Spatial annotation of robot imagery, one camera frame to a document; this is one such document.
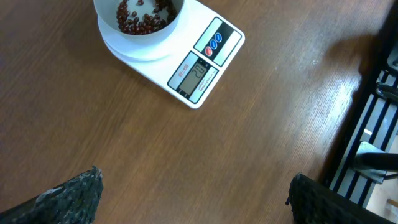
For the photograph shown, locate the red beans in bowl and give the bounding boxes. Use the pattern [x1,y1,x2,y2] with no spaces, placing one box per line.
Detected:
[116,0,178,35]

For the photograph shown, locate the white digital kitchen scale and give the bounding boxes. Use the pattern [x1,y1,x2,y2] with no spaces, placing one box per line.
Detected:
[97,1,245,109]

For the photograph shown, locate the white bowl on scale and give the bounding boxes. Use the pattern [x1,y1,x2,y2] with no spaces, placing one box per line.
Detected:
[93,0,187,42]

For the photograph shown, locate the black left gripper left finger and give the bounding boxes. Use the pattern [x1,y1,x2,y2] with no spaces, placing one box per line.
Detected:
[1,166,104,224]

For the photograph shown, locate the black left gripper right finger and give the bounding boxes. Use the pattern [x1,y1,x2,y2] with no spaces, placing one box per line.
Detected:
[285,173,392,224]

